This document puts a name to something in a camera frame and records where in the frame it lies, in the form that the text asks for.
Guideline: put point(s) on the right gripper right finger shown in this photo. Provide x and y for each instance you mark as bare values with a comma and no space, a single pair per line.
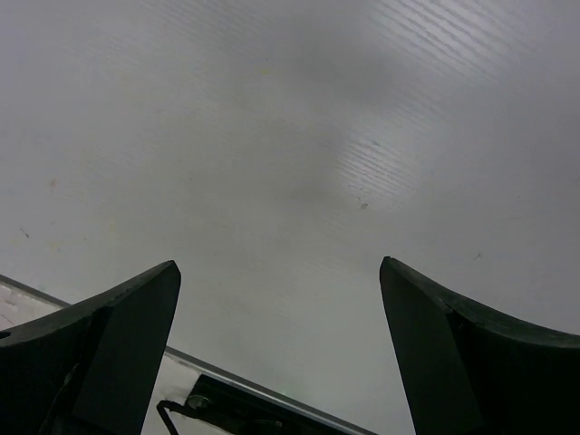
467,368

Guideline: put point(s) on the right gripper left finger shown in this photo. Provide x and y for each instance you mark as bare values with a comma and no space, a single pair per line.
91,367

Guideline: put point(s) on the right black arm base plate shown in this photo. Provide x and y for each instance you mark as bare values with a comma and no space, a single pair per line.
236,409

